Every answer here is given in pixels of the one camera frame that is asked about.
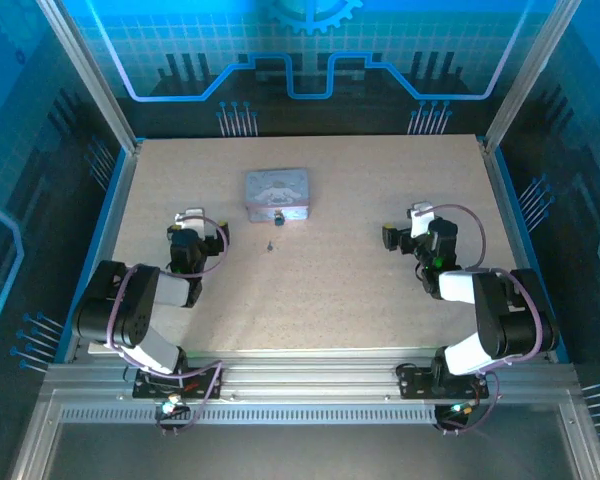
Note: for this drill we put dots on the cartoon print tin box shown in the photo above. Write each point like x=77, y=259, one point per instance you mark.
x=277, y=192

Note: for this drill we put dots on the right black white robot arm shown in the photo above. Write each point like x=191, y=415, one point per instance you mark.
x=505, y=310

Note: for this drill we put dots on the left base connector with lights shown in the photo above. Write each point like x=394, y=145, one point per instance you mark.
x=169, y=407

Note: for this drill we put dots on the base connector with lights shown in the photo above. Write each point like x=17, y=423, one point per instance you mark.
x=169, y=407
x=459, y=407

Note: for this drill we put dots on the right base connector with lights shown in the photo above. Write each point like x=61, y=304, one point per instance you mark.
x=459, y=407

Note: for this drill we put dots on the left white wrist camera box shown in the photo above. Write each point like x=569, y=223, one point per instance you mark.
x=190, y=216

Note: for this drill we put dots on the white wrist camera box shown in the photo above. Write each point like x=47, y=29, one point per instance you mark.
x=421, y=219
x=190, y=216

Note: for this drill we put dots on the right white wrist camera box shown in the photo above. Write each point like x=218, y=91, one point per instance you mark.
x=421, y=219

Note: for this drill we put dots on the aluminium side rail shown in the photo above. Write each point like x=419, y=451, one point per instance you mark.
x=110, y=225
x=510, y=210

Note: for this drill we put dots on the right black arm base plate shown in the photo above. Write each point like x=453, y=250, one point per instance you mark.
x=415, y=382

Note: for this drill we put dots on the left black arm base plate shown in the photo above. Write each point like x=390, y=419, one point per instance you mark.
x=205, y=387

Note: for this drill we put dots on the aluminium rail under arm bases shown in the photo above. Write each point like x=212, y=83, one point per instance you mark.
x=305, y=377

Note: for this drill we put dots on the aluminium frame post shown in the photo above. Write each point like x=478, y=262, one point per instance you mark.
x=525, y=75
x=90, y=75

